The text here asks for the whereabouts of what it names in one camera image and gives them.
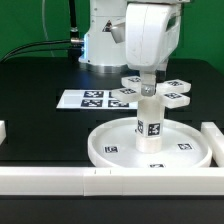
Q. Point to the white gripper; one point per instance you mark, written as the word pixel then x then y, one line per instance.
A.
pixel 151 35

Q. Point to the white cross-shaped table base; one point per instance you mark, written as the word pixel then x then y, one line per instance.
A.
pixel 170 94

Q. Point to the white round table top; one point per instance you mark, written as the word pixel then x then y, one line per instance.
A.
pixel 113 144

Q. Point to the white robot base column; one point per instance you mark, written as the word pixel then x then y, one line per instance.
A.
pixel 100 51

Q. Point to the white marker sheet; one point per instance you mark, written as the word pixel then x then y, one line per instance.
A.
pixel 92 99

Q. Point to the white right fence bar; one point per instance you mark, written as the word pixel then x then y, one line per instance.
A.
pixel 215 139

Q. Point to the white fence bar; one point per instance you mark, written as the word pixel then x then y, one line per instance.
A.
pixel 110 181
pixel 2 131
pixel 215 139

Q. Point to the white left fence bar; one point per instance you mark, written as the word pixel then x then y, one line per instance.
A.
pixel 2 131

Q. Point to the white front fence bar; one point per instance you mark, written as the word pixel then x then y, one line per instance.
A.
pixel 110 181

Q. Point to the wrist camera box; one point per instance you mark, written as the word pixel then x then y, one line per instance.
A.
pixel 118 32

